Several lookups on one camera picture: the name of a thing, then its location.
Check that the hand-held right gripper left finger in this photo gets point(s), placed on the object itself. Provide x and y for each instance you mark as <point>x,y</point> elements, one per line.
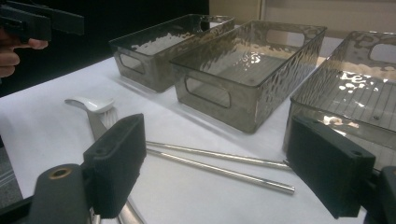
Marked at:
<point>115,165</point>

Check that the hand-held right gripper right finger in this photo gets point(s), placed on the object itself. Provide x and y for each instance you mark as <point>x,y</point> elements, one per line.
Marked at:
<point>330,165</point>

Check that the metal fork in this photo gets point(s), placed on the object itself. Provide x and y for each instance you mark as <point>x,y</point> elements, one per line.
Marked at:
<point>109,118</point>

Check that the white plastic spoon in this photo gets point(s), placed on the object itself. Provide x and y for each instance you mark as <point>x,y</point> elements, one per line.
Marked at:
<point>93,104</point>

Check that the smoky clear plastic bin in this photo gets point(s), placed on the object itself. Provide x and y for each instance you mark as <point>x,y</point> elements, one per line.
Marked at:
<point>246,105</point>
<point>149,71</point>
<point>358,93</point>

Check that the metal chopstick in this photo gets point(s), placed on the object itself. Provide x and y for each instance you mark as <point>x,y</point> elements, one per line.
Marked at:
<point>224,171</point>
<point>218,155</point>

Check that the white table cover sheet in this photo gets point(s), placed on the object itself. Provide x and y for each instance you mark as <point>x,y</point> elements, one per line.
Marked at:
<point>186,202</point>

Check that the aluminium floor rail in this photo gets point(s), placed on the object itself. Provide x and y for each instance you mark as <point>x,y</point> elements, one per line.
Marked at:
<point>6,180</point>

